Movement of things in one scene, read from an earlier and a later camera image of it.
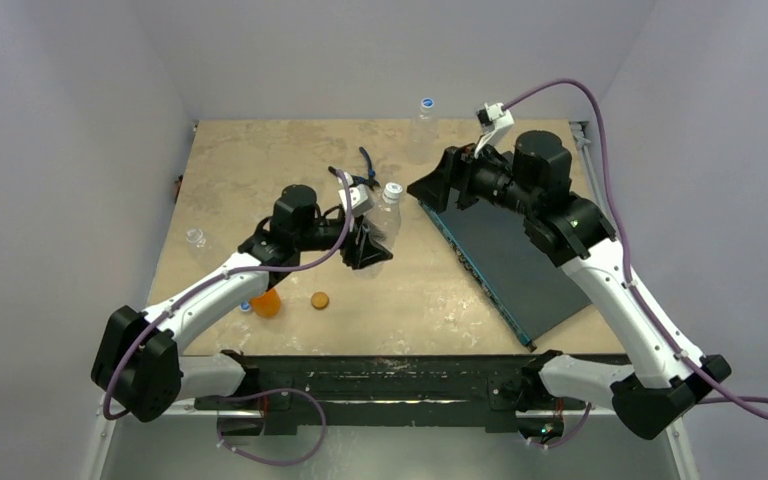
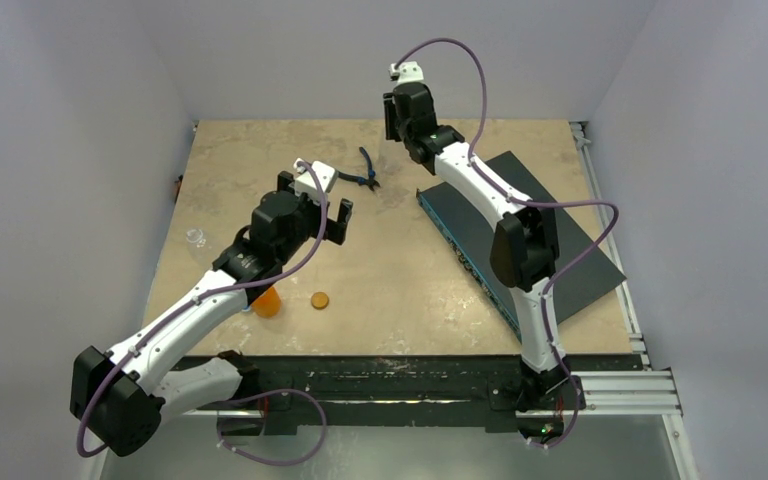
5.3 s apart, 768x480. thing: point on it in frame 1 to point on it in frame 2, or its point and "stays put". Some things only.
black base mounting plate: (393, 393) stays put
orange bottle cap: (320, 300) stays put
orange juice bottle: (266, 305) stays put
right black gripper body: (454, 175) to (391, 117)
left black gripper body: (350, 249) to (309, 223)
